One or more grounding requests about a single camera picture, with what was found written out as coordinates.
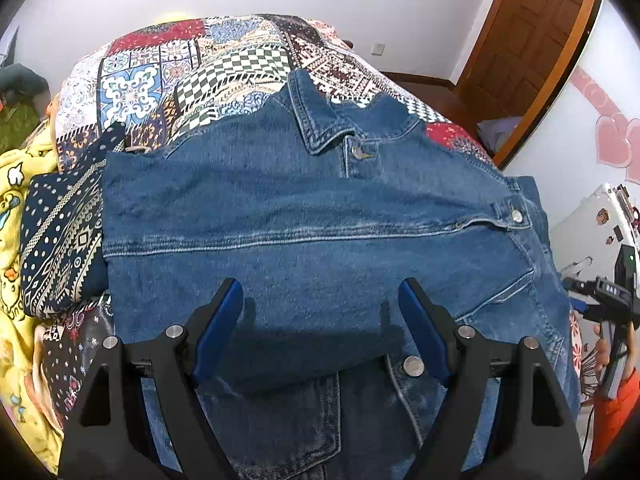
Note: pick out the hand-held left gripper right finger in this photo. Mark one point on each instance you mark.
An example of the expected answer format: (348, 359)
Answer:
(420, 325)

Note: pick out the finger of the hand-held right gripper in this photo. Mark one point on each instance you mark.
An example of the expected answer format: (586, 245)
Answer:
(587, 310)
(580, 287)

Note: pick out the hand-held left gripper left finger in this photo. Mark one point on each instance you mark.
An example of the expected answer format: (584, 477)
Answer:
(220, 330)

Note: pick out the blue denim jacket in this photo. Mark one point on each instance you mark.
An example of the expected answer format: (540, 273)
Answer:
(300, 210)

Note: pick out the person's right forearm orange sleeve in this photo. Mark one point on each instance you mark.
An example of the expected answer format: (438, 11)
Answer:
(615, 420)

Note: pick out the person's right hand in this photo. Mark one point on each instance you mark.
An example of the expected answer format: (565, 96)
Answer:
(601, 352)

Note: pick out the white stickered case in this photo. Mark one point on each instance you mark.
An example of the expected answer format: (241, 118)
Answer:
(595, 225)

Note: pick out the lilac cloth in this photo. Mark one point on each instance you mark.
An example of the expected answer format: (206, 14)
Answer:
(497, 132)

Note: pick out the navy patterned folded cloth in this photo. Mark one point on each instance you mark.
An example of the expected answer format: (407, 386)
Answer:
(60, 240)

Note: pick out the yellow cartoon print blanket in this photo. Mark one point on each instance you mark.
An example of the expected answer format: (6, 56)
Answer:
(15, 310)

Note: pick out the brown wooden baseboard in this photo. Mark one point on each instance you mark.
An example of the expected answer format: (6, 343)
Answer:
(420, 80)

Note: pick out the brown wooden door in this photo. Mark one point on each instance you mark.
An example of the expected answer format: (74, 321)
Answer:
(530, 45)

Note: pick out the patchwork patterned bed cover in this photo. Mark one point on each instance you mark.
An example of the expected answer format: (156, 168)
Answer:
(150, 85)

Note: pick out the grey pillow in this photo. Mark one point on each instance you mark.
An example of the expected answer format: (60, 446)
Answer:
(22, 82)

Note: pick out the pink heart wall sticker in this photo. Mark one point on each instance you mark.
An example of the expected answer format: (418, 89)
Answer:
(612, 135)

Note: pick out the white wall socket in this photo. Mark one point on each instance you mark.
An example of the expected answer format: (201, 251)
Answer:
(378, 49)

